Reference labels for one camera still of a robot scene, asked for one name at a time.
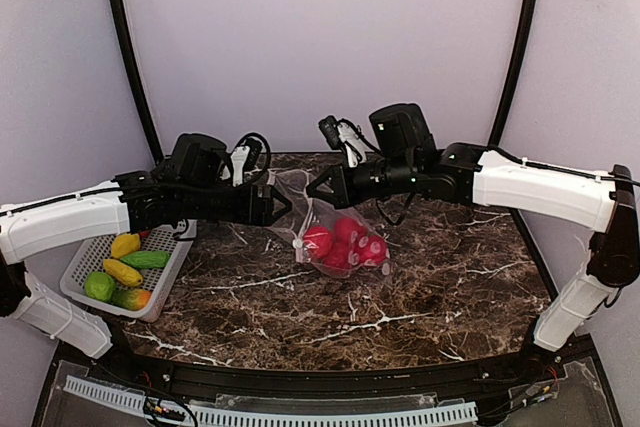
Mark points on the green orange toy mango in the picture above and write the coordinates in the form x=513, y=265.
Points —
x=132, y=300

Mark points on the white slotted cable duct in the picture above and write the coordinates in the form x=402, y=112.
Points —
x=135, y=403

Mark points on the clear zip top bag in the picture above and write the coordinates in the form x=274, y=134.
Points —
x=307, y=212

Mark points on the black right frame post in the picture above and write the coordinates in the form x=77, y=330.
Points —
x=513, y=71

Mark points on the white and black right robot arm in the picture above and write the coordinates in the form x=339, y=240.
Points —
x=409, y=162

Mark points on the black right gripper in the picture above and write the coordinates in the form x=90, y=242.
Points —
x=340, y=188

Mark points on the red toy fruit front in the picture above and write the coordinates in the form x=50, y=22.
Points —
x=338, y=258

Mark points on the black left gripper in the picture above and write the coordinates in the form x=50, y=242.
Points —
x=263, y=203

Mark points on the white plastic basket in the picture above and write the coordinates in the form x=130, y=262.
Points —
x=92, y=252

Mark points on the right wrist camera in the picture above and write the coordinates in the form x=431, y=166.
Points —
x=343, y=135

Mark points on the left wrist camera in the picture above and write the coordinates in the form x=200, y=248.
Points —
x=251, y=159

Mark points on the red toy apple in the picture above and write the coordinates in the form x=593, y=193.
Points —
x=371, y=250

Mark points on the yellow toy lemon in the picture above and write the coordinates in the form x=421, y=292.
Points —
x=125, y=244

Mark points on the red toy strawberry back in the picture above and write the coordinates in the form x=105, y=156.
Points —
x=318, y=240

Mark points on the black left frame post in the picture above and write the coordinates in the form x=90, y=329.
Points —
x=128, y=56

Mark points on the green toy cucumber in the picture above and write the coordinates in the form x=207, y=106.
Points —
x=144, y=260

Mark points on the black frame post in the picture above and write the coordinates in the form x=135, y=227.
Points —
x=128, y=56
x=513, y=71

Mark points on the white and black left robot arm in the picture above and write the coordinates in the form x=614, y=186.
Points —
x=199, y=180

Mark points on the red toy fruit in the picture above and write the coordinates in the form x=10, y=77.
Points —
x=347, y=230
x=338, y=258

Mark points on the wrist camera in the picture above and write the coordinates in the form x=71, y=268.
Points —
x=251, y=159
x=343, y=135

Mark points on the yellow toy corn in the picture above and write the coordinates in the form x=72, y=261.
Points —
x=124, y=274

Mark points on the black front rail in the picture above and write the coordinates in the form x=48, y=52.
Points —
x=484, y=380

